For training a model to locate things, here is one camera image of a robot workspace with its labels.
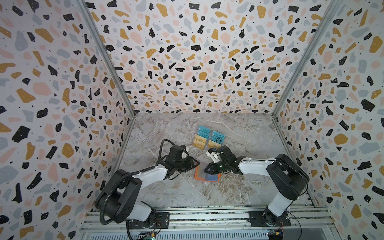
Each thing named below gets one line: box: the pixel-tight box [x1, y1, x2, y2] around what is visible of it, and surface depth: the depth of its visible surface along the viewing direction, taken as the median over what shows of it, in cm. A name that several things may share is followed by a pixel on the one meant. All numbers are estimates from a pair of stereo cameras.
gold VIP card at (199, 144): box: [192, 139, 206, 151], surface depth 102 cm
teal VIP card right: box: [211, 130, 226, 144], surface depth 99 cm
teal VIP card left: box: [197, 125, 212, 140], surface depth 102 cm
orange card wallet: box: [194, 164, 222, 182], surface depth 89 cm
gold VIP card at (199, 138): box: [194, 134, 207, 143], surface depth 102 cm
